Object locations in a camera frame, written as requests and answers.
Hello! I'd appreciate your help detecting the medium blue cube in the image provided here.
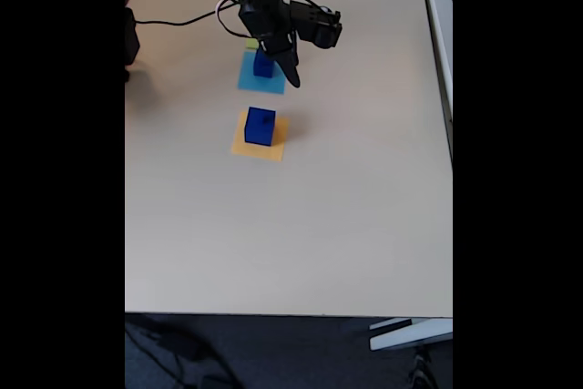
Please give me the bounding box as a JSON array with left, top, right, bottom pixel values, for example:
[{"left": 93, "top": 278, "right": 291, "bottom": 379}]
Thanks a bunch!
[{"left": 252, "top": 55, "right": 276, "bottom": 78}]

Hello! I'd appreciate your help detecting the light blue paper square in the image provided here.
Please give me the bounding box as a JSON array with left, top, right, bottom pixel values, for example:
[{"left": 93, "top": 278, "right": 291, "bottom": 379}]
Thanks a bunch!
[{"left": 236, "top": 49, "right": 289, "bottom": 96}]

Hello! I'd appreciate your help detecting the orange paper square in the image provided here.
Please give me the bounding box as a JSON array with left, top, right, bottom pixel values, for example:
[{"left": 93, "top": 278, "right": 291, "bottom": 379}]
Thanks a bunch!
[{"left": 230, "top": 108, "right": 292, "bottom": 163}]

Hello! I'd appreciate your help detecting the large blue cube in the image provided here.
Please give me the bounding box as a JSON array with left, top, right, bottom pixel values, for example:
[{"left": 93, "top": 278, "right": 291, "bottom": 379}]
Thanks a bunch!
[{"left": 244, "top": 106, "right": 278, "bottom": 148}]

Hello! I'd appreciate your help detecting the black stand leg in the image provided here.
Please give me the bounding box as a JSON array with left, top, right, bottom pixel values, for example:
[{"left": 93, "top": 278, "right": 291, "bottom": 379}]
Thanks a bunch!
[{"left": 407, "top": 345, "right": 438, "bottom": 389}]

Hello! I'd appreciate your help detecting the black camera box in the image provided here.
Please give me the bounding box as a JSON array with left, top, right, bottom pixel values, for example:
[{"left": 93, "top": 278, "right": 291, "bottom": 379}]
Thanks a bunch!
[{"left": 289, "top": 0, "right": 343, "bottom": 50}]

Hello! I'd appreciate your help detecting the long black cable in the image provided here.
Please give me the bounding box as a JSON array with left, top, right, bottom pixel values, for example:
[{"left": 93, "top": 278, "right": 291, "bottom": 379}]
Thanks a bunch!
[{"left": 135, "top": 0, "right": 256, "bottom": 40}]

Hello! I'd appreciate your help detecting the black floor cable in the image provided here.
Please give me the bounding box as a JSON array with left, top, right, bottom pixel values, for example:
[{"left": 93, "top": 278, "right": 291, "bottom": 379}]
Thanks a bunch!
[{"left": 125, "top": 318, "right": 238, "bottom": 389}]

